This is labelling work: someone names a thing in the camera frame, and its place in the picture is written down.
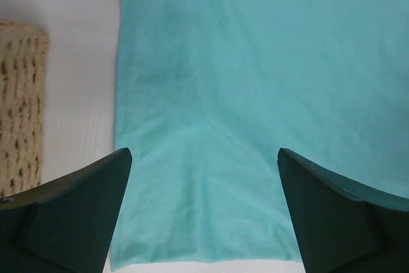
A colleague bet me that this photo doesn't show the teal t shirt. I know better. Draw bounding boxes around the teal t shirt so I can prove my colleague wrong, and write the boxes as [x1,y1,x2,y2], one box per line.
[111,0,408,270]

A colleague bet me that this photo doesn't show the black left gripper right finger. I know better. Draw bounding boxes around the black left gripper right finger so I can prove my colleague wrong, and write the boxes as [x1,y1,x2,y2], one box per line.
[277,148,408,273]

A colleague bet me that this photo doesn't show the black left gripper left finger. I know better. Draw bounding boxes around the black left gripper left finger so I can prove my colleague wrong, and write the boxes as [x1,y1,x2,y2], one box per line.
[1,148,132,273]

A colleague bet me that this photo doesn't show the wicker basket with cloth liner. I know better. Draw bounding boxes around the wicker basket with cloth liner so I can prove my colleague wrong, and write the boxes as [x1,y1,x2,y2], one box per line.
[1,19,49,197]

